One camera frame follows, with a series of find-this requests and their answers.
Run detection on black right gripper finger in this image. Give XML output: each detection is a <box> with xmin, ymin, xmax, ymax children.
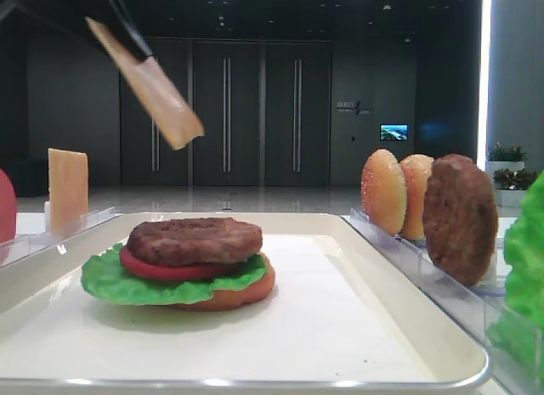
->
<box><xmin>106</xmin><ymin>0</ymin><xmax>153</xmax><ymax>62</ymax></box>

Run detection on orange cheese slice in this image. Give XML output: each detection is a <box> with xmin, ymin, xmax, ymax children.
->
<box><xmin>86</xmin><ymin>17</ymin><xmax>204</xmax><ymax>150</ymax></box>
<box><xmin>48</xmin><ymin>148</ymin><xmax>88</xmax><ymax>234</ymax></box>

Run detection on orange cheese slice in rack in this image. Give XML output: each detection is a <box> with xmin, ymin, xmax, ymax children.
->
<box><xmin>48</xmin><ymin>148</ymin><xmax>88</xmax><ymax>234</ymax></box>

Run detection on red tomato slice in rack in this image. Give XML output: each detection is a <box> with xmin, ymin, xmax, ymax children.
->
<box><xmin>0</xmin><ymin>170</ymin><xmax>17</xmax><ymax>243</ymax></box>

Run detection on brown meat patty on tray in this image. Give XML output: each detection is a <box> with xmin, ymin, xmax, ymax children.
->
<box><xmin>126</xmin><ymin>217</ymin><xmax>263</xmax><ymax>268</ymax></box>

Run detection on red tomato slice on tray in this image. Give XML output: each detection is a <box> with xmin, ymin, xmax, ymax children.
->
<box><xmin>119</xmin><ymin>247</ymin><xmax>241</xmax><ymax>281</ymax></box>

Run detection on green lettuce leaf on tray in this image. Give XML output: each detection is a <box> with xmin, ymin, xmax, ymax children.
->
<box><xmin>81</xmin><ymin>242</ymin><xmax>269</xmax><ymax>306</ymax></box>

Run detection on brown meat patty in rack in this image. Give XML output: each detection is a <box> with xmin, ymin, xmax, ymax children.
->
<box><xmin>422</xmin><ymin>154</ymin><xmax>498</xmax><ymax>286</ymax></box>

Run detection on green lettuce in rack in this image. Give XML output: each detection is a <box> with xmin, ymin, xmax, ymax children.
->
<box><xmin>489</xmin><ymin>175</ymin><xmax>543</xmax><ymax>378</ymax></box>

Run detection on clear acrylic left rack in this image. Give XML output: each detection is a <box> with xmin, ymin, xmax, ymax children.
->
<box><xmin>1</xmin><ymin>206</ymin><xmax>118</xmax><ymax>267</ymax></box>

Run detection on clear acrylic rack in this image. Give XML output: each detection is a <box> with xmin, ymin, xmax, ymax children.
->
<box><xmin>348</xmin><ymin>208</ymin><xmax>543</xmax><ymax>394</ymax></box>
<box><xmin>1</xmin><ymin>206</ymin><xmax>118</xmax><ymax>267</ymax></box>

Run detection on white rectangular tray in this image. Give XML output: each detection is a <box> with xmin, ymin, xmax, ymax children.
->
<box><xmin>1</xmin><ymin>212</ymin><xmax>490</xmax><ymax>394</ymax></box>

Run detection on bottom bun on tray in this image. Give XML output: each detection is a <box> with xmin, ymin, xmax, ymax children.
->
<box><xmin>169</xmin><ymin>252</ymin><xmax>276</xmax><ymax>313</ymax></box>

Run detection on sesame bun top front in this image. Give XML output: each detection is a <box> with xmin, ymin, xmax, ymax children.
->
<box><xmin>361</xmin><ymin>149</ymin><xmax>407</xmax><ymax>235</ymax></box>

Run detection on sesame bun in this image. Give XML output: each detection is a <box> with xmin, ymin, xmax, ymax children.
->
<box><xmin>400</xmin><ymin>154</ymin><xmax>434</xmax><ymax>240</ymax></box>
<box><xmin>361</xmin><ymin>149</ymin><xmax>407</xmax><ymax>235</ymax></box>

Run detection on sesame bun top rear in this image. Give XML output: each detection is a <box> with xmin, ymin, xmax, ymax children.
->
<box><xmin>400</xmin><ymin>154</ymin><xmax>434</xmax><ymax>240</ymax></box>

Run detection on potted plants in planter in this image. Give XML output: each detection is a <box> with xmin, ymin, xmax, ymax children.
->
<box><xmin>485</xmin><ymin>142</ymin><xmax>538</xmax><ymax>207</ymax></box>

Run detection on clear acrylic right rack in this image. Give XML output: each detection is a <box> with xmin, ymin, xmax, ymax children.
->
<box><xmin>348</xmin><ymin>208</ymin><xmax>543</xmax><ymax>394</ymax></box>

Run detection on small wall screen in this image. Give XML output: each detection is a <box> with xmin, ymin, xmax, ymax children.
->
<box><xmin>380</xmin><ymin>124</ymin><xmax>408</xmax><ymax>142</ymax></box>

